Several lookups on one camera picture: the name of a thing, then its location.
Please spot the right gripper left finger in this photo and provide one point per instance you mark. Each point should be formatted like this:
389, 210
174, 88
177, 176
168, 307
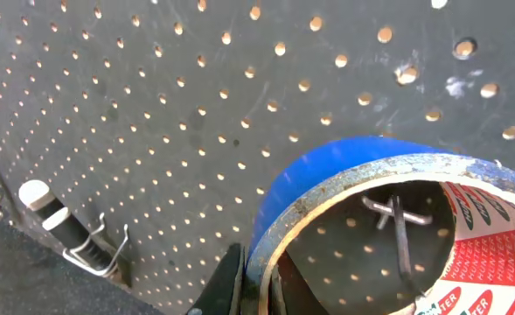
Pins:
224, 289

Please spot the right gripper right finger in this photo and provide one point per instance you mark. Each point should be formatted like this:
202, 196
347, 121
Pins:
290, 297

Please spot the roll of blue tape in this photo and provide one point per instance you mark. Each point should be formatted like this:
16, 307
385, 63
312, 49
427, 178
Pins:
318, 170

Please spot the black pegboard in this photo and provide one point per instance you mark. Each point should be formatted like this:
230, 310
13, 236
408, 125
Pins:
152, 87

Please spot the single prong metal hook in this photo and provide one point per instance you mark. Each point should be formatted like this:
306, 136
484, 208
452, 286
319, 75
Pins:
381, 209

